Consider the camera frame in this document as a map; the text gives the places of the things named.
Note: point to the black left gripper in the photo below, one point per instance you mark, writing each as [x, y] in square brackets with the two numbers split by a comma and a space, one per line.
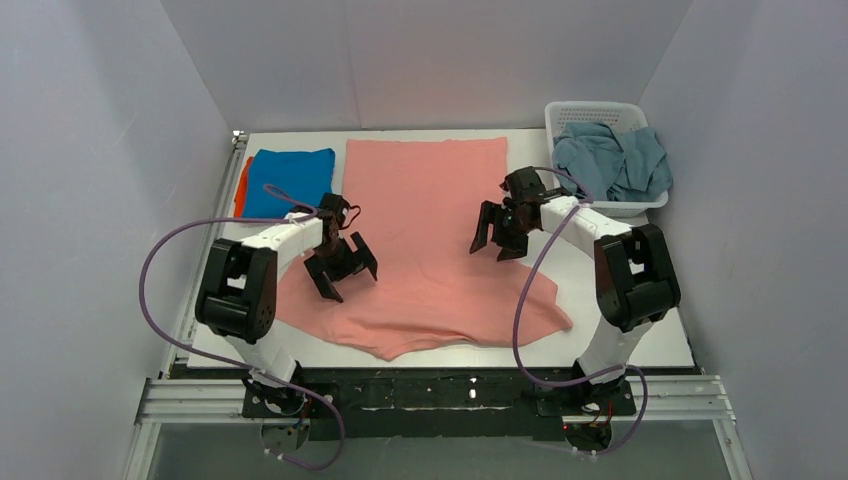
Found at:
[338, 261]

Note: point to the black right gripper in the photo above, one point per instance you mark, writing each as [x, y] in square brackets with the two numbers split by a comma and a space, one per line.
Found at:
[504, 225]

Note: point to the pink t shirt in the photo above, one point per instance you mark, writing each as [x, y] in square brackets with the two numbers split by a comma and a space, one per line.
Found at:
[420, 203]

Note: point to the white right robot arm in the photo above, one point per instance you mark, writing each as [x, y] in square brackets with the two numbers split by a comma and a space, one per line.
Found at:
[635, 280]

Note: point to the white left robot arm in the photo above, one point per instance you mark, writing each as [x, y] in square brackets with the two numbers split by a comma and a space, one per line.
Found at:
[237, 295]

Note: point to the folded blue t shirt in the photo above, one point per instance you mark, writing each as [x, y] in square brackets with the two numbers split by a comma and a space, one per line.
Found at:
[304, 176]

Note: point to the folded orange t shirt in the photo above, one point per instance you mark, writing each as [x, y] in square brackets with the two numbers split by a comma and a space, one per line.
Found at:
[241, 190]

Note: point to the grey-blue t shirt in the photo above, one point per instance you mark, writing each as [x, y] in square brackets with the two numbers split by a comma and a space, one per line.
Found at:
[609, 165]

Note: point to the white plastic basket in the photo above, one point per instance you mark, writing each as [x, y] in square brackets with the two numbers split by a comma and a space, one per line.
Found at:
[622, 117]

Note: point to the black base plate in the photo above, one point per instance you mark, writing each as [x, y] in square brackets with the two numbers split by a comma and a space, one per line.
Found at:
[429, 403]

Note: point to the aluminium frame rail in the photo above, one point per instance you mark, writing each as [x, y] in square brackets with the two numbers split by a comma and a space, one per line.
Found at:
[688, 432]

